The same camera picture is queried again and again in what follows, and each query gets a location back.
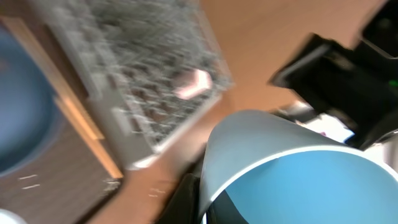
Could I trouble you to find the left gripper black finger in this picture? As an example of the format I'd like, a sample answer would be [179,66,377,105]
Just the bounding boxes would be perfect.
[155,174,200,224]

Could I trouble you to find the light blue cup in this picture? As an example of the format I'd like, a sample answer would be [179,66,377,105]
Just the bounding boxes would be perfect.
[198,110,397,224]

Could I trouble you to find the small pink bowl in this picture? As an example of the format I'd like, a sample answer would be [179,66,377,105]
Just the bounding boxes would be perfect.
[172,69,213,100]

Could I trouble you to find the light blue bowl with rice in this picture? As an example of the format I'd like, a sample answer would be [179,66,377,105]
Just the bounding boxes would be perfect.
[0,209,27,224]

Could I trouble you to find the dark blue plate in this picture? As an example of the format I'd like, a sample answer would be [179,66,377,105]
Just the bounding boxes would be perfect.
[1,26,64,176]

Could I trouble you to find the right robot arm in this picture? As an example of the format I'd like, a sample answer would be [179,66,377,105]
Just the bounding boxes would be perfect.
[269,1,397,150]

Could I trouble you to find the grey dishwasher rack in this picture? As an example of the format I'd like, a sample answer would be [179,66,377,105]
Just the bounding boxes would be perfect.
[32,0,233,170]

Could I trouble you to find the brown serving tray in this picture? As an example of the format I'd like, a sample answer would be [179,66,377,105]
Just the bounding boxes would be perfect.
[0,15,125,224]

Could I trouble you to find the wooden chopstick left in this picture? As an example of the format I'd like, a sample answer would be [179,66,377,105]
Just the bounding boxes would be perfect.
[54,97,124,179]

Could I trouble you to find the wooden chopstick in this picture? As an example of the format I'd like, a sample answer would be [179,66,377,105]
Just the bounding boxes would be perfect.
[54,97,124,179]
[1,16,104,140]

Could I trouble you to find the wooden chopstick right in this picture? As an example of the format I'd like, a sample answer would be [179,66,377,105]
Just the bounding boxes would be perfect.
[1,16,104,140]

